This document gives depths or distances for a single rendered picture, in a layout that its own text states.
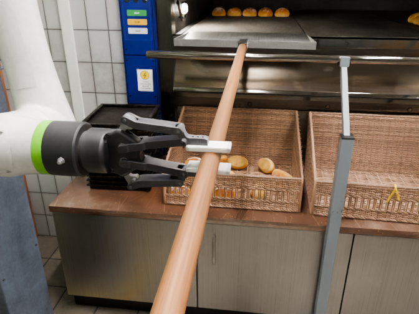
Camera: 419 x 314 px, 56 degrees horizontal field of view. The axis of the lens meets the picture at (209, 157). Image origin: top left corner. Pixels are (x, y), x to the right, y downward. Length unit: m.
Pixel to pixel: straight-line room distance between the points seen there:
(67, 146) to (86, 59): 1.41
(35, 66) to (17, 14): 0.09
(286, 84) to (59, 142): 1.37
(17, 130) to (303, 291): 1.36
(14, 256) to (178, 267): 1.04
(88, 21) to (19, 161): 1.37
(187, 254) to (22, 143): 0.37
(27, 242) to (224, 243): 0.72
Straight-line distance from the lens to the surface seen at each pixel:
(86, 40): 2.02
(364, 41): 1.90
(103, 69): 2.02
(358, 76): 1.93
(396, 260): 1.72
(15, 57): 0.82
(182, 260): 0.41
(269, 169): 1.82
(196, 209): 0.48
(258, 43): 1.59
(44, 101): 0.81
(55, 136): 0.67
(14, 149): 0.70
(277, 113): 1.91
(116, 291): 1.91
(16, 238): 1.40
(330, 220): 1.49
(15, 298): 1.47
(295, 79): 1.88
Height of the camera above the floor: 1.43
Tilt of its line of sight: 25 degrees down
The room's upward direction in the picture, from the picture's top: straight up
